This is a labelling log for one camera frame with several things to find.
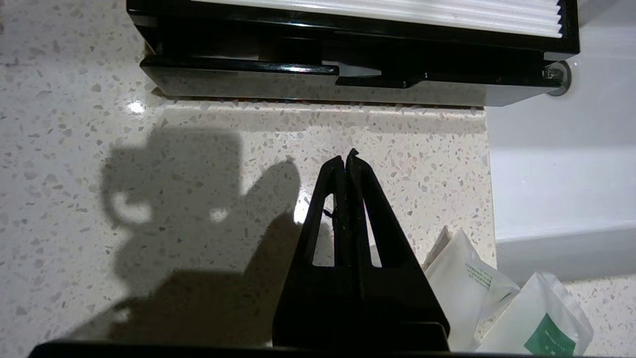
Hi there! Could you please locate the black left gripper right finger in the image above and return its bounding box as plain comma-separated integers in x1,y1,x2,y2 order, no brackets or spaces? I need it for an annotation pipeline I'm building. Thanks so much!
346,148,451,350

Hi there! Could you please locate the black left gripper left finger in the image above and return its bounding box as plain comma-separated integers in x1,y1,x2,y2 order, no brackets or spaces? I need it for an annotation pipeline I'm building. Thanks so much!
272,155,354,350

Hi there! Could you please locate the black amenity box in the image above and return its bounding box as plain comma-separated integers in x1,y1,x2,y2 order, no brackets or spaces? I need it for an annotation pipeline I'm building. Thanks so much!
127,0,581,63

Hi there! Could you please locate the small translucent packet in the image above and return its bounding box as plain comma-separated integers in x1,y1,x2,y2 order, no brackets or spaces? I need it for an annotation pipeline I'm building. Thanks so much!
422,226,521,353

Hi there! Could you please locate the clear packet green label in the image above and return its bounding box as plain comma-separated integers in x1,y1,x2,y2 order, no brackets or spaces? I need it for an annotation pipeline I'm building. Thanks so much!
477,271,594,357

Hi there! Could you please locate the white sink basin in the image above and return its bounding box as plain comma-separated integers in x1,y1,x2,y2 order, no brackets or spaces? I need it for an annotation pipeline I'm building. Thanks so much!
484,0,636,286

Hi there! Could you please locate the chrome sink drain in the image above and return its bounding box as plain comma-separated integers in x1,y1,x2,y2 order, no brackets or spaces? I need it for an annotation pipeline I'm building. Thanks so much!
543,61,572,96

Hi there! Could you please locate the white ribbed pad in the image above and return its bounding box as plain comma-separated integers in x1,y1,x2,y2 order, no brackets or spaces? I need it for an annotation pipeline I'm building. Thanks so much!
191,0,564,39

